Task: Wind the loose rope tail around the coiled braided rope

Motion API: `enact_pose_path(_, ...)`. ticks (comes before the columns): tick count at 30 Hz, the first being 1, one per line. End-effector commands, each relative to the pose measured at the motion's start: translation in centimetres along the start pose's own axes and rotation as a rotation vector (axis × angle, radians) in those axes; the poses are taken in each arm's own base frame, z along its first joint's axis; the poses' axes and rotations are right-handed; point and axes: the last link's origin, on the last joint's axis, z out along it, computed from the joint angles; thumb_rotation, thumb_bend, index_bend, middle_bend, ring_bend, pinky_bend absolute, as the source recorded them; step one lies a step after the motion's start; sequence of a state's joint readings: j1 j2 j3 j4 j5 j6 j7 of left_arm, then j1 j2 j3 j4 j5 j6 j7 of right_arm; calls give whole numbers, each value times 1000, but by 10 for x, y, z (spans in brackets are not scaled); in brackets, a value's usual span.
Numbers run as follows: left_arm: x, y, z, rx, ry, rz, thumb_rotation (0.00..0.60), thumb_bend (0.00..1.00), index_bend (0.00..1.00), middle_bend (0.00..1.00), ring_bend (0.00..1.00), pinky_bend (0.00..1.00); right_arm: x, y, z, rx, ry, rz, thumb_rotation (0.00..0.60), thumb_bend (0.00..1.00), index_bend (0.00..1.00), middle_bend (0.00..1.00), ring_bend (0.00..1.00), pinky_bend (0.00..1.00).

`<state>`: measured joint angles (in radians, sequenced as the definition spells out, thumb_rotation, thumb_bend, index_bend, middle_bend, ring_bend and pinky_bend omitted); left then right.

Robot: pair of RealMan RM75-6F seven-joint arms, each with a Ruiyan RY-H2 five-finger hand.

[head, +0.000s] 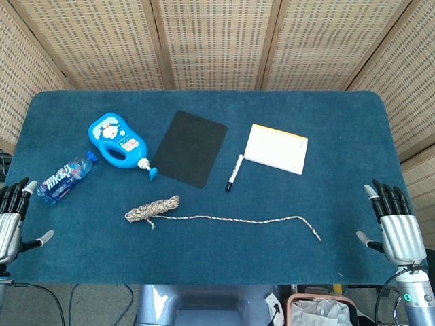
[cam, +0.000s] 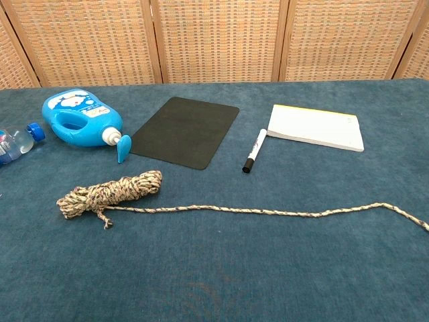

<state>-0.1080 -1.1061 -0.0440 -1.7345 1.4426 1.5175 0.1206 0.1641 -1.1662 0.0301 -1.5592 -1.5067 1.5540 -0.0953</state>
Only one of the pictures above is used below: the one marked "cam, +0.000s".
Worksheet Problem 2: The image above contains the woven wooden folding screen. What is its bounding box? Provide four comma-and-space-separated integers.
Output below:
0, 0, 429, 90

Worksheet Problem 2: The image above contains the white black-capped marker pen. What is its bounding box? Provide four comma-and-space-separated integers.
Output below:
242, 128, 268, 174

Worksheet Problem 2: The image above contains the beige speckled braided rope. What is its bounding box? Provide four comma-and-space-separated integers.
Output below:
56, 169, 429, 233

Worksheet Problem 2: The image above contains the white notepad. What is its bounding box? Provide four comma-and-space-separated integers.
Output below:
266, 104, 365, 153

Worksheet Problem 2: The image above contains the clear blue-capped water bottle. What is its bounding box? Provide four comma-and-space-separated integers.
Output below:
0, 121, 46, 166

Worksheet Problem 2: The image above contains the black mouse pad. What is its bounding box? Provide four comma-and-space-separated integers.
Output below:
129, 97, 241, 171

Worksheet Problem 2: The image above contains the blue detergent pump bottle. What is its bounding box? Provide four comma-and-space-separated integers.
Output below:
41, 88, 133, 164

